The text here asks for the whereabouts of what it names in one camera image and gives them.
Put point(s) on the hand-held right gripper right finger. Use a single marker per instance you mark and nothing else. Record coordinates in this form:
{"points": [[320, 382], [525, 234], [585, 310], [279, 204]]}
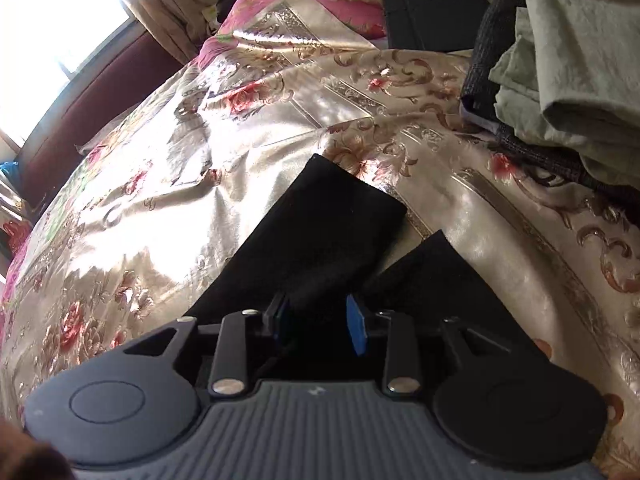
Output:
{"points": [[356, 327]]}

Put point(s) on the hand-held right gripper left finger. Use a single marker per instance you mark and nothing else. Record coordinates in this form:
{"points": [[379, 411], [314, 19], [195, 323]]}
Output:
{"points": [[282, 319]]}

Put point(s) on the black pants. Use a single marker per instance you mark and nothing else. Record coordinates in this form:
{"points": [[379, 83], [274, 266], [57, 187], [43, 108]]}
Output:
{"points": [[325, 220]]}

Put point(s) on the floral satin bedspread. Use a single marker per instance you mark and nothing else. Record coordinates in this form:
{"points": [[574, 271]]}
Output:
{"points": [[210, 160]]}

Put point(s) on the dark red headboard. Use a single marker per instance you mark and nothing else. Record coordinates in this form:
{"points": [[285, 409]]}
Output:
{"points": [[95, 105]]}

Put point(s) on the dark grey knitted garment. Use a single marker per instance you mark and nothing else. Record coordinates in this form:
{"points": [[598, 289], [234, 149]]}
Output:
{"points": [[487, 60]]}

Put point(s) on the floral satin pillow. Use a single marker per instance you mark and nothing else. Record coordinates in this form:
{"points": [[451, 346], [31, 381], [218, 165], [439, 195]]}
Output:
{"points": [[310, 5]]}

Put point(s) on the black folded garment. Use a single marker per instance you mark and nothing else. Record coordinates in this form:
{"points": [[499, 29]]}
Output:
{"points": [[432, 12]]}

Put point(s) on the beige curtain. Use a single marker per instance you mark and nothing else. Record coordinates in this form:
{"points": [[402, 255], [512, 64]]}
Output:
{"points": [[170, 5]]}

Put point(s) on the folded pale green cloth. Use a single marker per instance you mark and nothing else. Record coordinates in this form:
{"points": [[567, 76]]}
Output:
{"points": [[575, 60]]}

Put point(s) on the bright window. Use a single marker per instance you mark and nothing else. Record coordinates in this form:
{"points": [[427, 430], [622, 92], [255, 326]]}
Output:
{"points": [[45, 35]]}

